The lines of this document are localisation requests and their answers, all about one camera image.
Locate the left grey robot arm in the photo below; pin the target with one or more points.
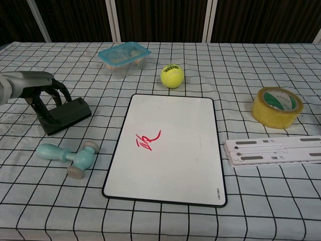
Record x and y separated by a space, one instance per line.
4 89

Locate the teal toy hammer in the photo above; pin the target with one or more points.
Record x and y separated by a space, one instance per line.
84 157

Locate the yellow tennis ball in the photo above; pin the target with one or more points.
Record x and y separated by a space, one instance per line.
171 76

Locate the black grid checkered tablecloth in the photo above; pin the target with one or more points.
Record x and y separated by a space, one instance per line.
160 221

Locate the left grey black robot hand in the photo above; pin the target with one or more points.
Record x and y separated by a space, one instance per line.
30 82

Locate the white folding plastic stand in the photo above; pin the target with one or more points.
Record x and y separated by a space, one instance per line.
276 153

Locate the white dry-erase board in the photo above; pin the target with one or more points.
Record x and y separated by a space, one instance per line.
170 160

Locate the yellow clear packing tape roll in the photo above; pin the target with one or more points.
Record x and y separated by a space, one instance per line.
270 115

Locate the black whiteboard eraser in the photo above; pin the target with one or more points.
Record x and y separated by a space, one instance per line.
72 111

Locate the dark slatted partition panel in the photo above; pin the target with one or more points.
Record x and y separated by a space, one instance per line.
160 20
12 20
263 20
75 20

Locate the clear box with blue lid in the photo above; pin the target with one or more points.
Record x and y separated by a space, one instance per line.
120 56

